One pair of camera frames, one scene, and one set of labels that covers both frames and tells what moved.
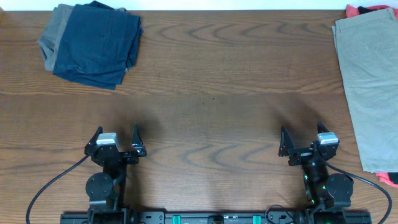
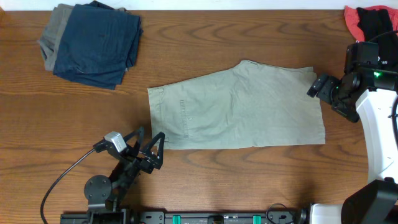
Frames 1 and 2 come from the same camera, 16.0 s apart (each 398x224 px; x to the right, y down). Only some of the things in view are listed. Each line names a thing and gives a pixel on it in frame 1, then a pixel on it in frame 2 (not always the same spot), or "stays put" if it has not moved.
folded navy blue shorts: [98, 43] stays put
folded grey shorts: [53, 34] stays put
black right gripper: [287, 148] to [322, 88]
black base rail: [216, 217] stays put
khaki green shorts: [367, 48] to [249, 104]
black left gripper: [132, 158] to [144, 164]
